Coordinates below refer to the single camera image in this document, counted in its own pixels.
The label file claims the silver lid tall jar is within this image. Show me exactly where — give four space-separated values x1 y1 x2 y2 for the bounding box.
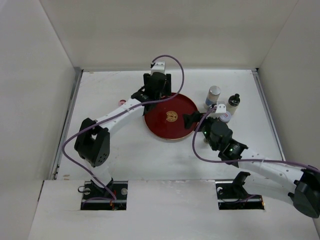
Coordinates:
204 85 221 109

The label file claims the pink lid spice shaker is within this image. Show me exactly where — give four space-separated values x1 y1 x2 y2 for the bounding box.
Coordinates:
118 99 126 106

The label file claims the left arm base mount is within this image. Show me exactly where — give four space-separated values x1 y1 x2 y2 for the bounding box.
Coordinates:
77 180 128 211

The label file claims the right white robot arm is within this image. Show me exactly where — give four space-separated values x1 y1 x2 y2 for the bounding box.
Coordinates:
183 111 320 219

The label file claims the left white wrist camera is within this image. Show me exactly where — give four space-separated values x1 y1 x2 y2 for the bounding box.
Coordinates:
150 61 166 75

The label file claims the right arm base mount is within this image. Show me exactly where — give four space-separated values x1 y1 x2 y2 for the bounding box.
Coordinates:
215 171 265 210

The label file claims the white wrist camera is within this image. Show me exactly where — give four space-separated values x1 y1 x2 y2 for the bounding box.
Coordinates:
150 61 166 75
207 101 227 119

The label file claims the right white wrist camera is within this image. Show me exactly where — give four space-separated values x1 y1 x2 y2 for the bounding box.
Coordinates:
207 101 227 119

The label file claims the red round tray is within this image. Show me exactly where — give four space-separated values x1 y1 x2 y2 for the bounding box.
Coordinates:
144 94 198 140

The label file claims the black pump white bottle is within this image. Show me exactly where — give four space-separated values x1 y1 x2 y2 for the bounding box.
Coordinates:
226 93 241 115

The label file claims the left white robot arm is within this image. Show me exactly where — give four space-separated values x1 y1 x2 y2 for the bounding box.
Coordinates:
74 71 172 200

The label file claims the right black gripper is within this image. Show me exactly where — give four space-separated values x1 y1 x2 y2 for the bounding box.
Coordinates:
182 111 220 152

